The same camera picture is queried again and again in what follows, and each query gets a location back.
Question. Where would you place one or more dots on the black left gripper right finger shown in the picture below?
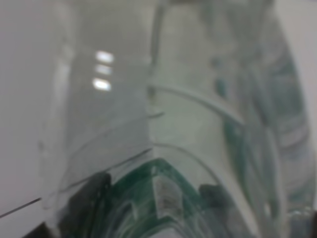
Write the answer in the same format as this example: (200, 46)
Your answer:
(314, 224)

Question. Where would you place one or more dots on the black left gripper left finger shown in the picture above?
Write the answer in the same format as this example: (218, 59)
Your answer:
(43, 230)

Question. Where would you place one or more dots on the clear plastic bottle green label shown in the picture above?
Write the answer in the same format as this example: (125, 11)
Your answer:
(176, 119)

